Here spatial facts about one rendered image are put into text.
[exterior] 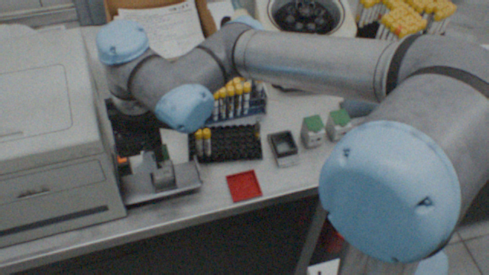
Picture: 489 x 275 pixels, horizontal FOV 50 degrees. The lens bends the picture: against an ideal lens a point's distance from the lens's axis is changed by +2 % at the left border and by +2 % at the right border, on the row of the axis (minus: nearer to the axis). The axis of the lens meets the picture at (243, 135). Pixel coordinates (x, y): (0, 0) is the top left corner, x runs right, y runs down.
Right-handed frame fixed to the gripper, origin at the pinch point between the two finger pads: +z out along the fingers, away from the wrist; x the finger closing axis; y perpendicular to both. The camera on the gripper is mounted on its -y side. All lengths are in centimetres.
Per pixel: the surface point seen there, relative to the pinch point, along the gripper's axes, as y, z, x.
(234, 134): -18.6, 10.5, -9.2
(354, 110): -47.8, 8.3, -6.8
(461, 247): -108, 100, 6
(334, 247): -48, 65, 5
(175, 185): -2.0, 7.3, 2.4
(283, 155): -27.5, 10.1, -0.2
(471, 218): -118, 100, -4
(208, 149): -11.0, 7.4, -4.6
